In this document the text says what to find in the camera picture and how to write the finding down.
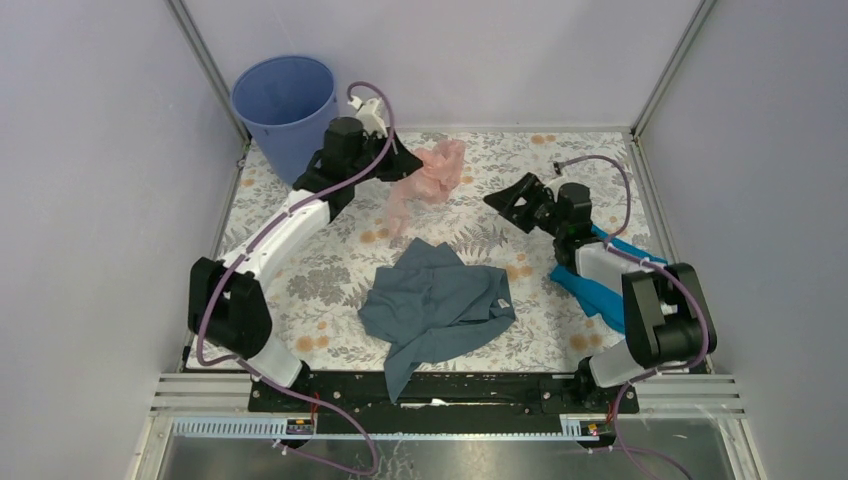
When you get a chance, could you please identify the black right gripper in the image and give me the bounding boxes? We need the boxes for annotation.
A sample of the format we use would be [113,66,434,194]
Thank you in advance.
[483,172,566,239]

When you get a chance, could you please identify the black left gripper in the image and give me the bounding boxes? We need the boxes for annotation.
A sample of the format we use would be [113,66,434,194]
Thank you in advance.
[350,127,425,185]

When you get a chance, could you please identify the pink plastic trash bag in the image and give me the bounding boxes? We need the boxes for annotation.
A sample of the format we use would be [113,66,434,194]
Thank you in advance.
[386,139,466,237]

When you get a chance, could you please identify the blue plastic trash bin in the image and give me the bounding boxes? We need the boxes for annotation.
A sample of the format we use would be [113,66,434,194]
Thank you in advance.
[230,56,339,186]

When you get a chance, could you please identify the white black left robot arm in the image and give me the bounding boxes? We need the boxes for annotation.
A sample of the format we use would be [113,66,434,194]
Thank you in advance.
[188,117,423,411]

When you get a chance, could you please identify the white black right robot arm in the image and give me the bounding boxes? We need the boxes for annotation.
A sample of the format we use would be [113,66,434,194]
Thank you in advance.
[483,173,717,412]

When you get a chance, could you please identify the bright blue folded cloth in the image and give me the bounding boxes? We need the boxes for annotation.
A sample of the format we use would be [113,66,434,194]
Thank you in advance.
[549,226,674,334]

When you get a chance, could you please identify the grey-blue crumpled shirt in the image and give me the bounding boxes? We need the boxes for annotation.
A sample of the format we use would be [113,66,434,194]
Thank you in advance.
[358,238,517,403]

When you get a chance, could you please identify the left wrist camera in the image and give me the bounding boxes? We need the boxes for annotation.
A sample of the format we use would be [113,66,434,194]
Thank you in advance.
[348,96,388,138]

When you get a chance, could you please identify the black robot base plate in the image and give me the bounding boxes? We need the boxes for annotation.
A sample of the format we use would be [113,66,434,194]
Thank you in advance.
[248,370,619,435]

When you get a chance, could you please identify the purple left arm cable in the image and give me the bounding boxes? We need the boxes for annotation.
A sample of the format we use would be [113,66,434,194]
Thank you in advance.
[192,80,397,478]

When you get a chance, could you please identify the aluminium frame rail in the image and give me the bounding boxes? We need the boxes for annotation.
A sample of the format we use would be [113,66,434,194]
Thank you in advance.
[152,371,745,441]

